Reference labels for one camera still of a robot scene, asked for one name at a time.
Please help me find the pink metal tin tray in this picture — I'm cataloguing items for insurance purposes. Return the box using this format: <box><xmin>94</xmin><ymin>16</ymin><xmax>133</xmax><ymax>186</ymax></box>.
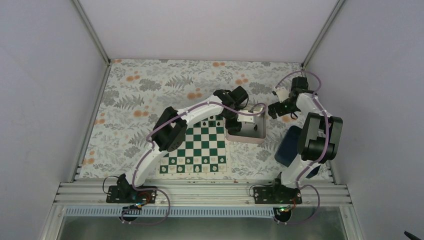
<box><xmin>225</xmin><ymin>103</ymin><xmax>267</xmax><ymax>144</ymax></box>

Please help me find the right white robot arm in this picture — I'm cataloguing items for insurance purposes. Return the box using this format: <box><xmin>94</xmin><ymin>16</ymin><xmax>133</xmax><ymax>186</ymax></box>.
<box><xmin>268</xmin><ymin>76</ymin><xmax>343</xmax><ymax>204</ymax></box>

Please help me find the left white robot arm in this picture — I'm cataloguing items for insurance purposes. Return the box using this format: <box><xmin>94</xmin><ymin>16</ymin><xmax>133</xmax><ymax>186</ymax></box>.
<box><xmin>109</xmin><ymin>86</ymin><xmax>248</xmax><ymax>203</ymax></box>

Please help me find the green white chessboard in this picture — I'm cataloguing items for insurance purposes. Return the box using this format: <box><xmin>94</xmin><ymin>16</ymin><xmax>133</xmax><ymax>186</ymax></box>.
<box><xmin>156</xmin><ymin>115</ymin><xmax>231</xmax><ymax>179</ymax></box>

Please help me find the dark blue tin lid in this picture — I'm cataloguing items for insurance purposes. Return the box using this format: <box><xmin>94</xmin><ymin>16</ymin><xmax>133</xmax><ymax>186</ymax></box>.
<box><xmin>274</xmin><ymin>126</ymin><xmax>327</xmax><ymax>179</ymax></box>

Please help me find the floral table mat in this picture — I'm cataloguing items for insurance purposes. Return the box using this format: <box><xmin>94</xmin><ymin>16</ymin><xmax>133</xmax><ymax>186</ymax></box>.
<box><xmin>79</xmin><ymin>59</ymin><xmax>305</xmax><ymax>180</ymax></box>

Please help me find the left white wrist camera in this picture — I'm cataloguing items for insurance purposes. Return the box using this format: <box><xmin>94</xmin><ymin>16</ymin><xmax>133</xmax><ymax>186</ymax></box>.
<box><xmin>237</xmin><ymin>114</ymin><xmax>255</xmax><ymax>124</ymax></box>

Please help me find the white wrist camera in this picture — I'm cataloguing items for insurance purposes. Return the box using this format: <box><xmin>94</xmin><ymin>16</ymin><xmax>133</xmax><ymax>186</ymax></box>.
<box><xmin>237</xmin><ymin>114</ymin><xmax>255</xmax><ymax>124</ymax></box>
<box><xmin>273</xmin><ymin>87</ymin><xmax>290</xmax><ymax>103</ymax></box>

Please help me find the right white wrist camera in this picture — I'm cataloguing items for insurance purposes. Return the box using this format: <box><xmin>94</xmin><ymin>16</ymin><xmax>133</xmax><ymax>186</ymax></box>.
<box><xmin>273</xmin><ymin>87</ymin><xmax>290</xmax><ymax>103</ymax></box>

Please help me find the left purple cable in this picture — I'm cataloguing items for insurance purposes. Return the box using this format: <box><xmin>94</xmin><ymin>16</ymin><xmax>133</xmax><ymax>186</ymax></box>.
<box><xmin>119</xmin><ymin>100</ymin><xmax>269</xmax><ymax>226</ymax></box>

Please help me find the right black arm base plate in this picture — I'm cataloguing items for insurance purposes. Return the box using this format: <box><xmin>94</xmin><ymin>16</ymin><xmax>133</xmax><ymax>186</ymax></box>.
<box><xmin>253</xmin><ymin>185</ymin><xmax>303</xmax><ymax>205</ymax></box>

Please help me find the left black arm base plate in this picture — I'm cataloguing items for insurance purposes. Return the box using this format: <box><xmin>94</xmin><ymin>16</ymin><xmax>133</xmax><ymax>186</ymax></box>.
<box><xmin>105</xmin><ymin>186</ymin><xmax>157</xmax><ymax>205</ymax></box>

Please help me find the aluminium rail frame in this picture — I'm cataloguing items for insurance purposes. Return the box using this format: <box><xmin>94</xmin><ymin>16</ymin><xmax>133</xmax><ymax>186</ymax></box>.
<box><xmin>53</xmin><ymin>180</ymin><xmax>353</xmax><ymax>207</ymax></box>

